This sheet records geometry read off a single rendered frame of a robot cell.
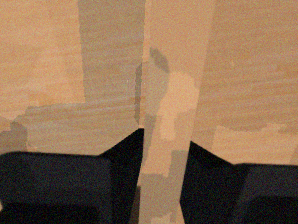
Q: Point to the brown wooden post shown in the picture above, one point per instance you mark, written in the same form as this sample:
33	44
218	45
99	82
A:
134	217

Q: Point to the long wooden rail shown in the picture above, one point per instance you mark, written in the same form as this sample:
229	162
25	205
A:
179	36

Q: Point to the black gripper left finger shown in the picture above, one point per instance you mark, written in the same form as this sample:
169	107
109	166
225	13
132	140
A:
107	181

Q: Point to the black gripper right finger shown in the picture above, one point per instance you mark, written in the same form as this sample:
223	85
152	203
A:
215	191

